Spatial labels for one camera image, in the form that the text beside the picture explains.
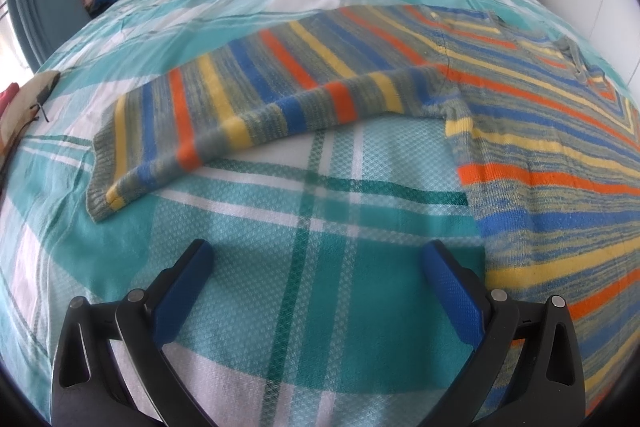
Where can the teal plaid bedspread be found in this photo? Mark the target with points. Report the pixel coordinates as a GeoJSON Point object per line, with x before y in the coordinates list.
{"type": "Point", "coordinates": [317, 311]}

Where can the beige red cloth bag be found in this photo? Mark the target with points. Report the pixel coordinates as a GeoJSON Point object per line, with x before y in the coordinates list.
{"type": "Point", "coordinates": [20, 106]}

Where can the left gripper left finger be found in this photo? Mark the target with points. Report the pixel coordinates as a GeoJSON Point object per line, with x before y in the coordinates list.
{"type": "Point", "coordinates": [88, 388]}

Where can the striped knit sweater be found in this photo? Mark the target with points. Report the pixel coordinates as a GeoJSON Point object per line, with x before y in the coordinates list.
{"type": "Point", "coordinates": [547, 151]}

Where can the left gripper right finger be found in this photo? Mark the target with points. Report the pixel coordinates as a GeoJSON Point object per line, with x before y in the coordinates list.
{"type": "Point", "coordinates": [547, 386]}

